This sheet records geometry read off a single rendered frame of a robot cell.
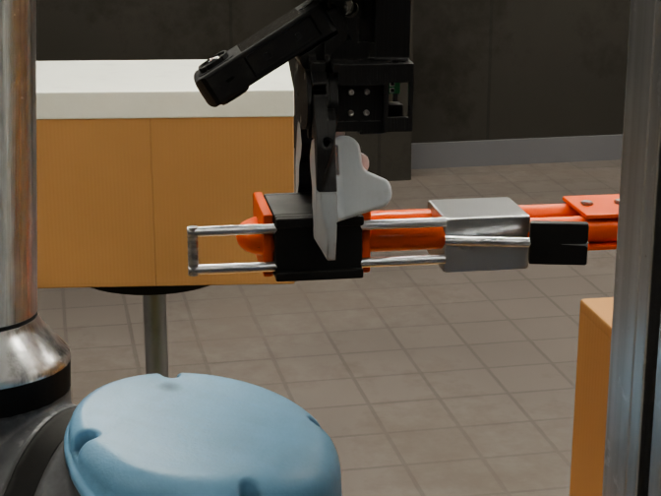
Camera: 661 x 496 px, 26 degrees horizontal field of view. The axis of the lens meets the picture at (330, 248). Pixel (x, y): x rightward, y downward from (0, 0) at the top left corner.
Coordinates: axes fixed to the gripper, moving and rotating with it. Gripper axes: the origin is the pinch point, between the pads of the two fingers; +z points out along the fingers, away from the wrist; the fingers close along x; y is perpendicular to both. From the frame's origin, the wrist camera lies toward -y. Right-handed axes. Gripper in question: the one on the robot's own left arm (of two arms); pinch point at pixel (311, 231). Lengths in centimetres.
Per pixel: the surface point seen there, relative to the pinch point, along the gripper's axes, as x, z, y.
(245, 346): 301, 123, 26
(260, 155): 169, 33, 16
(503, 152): 528, 118, 172
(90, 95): 172, 21, -17
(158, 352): 188, 81, -5
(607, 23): 532, 59, 221
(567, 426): 226, 122, 103
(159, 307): 189, 71, -4
